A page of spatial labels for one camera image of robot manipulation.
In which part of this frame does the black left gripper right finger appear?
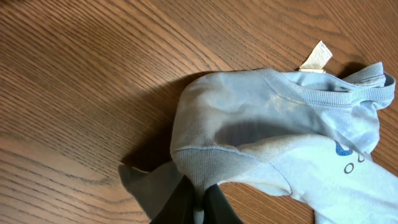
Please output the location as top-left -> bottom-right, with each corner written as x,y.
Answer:
203,184 -> 243,224

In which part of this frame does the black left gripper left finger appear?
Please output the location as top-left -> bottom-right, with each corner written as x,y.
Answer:
150,176 -> 195,224

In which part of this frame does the light blue t-shirt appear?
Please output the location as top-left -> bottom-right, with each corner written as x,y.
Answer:
118,43 -> 397,223

